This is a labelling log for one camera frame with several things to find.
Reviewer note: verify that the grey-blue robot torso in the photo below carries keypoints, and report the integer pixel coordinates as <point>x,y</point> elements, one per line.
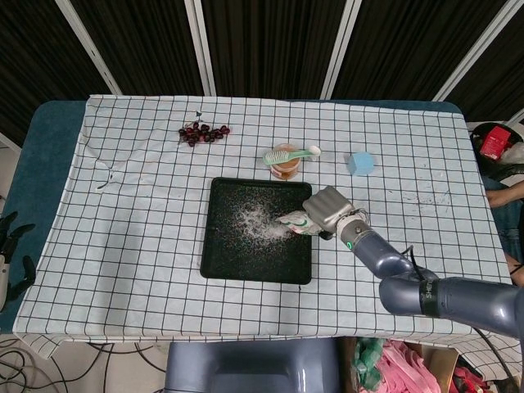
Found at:
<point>245,368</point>

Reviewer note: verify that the brown cardboard box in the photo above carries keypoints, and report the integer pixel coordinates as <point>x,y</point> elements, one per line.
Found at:
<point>444,360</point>

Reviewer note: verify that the white partition frame post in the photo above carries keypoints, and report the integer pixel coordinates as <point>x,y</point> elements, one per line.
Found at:
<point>341,49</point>
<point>475,49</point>
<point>92,49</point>
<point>200,49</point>

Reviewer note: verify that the black waste bin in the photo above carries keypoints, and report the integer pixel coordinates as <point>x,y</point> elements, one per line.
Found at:
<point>491,168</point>

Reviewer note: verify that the black baking tray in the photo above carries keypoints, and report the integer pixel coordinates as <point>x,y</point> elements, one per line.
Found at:
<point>229,262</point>

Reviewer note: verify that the light blue cube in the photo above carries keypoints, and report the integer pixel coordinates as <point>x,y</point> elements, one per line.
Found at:
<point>361,163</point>

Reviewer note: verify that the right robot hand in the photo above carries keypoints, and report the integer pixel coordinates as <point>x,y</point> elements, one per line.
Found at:
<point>327,209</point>

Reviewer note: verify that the person forearm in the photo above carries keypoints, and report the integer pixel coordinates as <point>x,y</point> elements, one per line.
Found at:
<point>507,198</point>

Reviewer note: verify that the white black-checked tablecloth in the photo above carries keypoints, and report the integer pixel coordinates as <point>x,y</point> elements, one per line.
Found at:
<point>123,245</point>

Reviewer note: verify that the red carton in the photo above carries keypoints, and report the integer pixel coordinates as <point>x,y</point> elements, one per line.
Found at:
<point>494,142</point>

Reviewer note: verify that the dark red grape bunch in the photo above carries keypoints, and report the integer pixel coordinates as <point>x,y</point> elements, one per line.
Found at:
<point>202,134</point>

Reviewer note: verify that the white salt pile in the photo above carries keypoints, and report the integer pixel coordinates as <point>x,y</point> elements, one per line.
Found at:
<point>258,223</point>

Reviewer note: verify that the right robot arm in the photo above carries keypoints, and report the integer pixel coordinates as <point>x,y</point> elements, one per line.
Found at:
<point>471,303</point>

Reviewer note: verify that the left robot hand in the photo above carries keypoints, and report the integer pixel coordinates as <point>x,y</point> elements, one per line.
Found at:
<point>4,278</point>

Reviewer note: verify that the clear jar with orange contents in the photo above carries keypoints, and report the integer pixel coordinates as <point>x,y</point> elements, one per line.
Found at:
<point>286,170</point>

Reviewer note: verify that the green cloth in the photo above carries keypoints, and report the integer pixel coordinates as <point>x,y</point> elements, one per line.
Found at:
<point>368,364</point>

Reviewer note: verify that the pink cloth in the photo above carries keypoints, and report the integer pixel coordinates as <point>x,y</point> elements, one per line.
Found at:
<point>405,368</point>

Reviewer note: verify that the white green-printed wrapper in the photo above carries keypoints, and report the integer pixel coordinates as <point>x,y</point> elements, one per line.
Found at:
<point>299,223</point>

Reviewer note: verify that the green brush with white bristles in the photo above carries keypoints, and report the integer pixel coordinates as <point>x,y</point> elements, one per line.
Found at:
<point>278,156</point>

